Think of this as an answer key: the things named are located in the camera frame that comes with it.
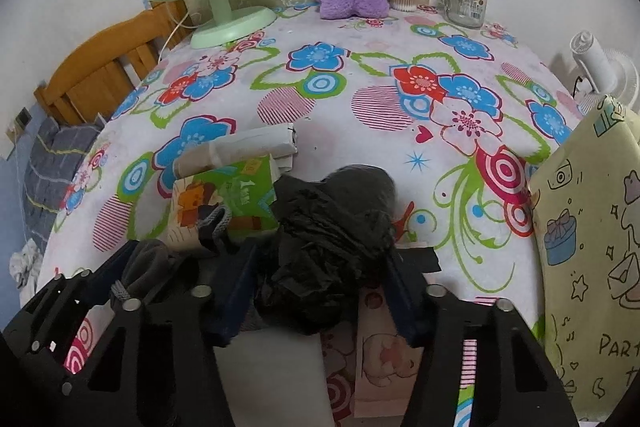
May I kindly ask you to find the wall socket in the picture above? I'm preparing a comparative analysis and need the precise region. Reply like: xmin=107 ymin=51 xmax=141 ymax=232
xmin=7 ymin=107 xmax=32 ymax=134

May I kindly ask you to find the white standing fan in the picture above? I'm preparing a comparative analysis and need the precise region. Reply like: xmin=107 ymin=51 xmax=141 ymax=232
xmin=550 ymin=32 xmax=640 ymax=116

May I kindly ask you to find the grey plaid blanket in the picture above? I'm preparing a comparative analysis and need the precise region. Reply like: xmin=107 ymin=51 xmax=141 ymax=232
xmin=22 ymin=114 xmax=104 ymax=214

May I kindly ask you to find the white plastic bag roll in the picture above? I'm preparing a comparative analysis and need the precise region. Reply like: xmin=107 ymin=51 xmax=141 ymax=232
xmin=172 ymin=123 xmax=299 ymax=180

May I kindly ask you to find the white fan cable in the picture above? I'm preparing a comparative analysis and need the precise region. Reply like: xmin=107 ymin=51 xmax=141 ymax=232
xmin=158 ymin=1 xmax=199 ymax=58

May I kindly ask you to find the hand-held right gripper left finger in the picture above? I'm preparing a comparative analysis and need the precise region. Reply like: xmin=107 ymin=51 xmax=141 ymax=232
xmin=65 ymin=247 xmax=261 ymax=427

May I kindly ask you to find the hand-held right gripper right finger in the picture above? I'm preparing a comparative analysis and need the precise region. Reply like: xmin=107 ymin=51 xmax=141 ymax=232
xmin=384 ymin=250 xmax=576 ymax=427

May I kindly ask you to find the orange wooden chair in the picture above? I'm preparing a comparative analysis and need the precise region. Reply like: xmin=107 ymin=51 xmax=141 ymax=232
xmin=34 ymin=2 xmax=194 ymax=126

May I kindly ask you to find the yellow cartoon storage box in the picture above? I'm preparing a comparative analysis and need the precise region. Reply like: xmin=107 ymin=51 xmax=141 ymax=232
xmin=529 ymin=94 xmax=640 ymax=423

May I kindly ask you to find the pink bear print paper bag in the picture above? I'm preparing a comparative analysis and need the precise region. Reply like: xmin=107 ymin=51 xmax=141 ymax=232
xmin=320 ymin=284 xmax=432 ymax=419

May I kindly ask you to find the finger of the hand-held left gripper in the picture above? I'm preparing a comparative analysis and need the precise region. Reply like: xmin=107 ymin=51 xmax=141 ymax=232
xmin=0 ymin=311 xmax=71 ymax=413
xmin=20 ymin=241 xmax=139 ymax=339

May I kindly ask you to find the black plastic bag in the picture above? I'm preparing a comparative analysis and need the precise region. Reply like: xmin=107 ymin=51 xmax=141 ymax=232
xmin=252 ymin=174 xmax=397 ymax=336

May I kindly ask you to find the white crumpled cloth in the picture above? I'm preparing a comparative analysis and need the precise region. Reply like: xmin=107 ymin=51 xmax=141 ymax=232
xmin=9 ymin=239 xmax=44 ymax=291

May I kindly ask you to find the green tissue packet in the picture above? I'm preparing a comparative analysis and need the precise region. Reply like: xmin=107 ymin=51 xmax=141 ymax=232
xmin=167 ymin=159 xmax=281 ymax=254

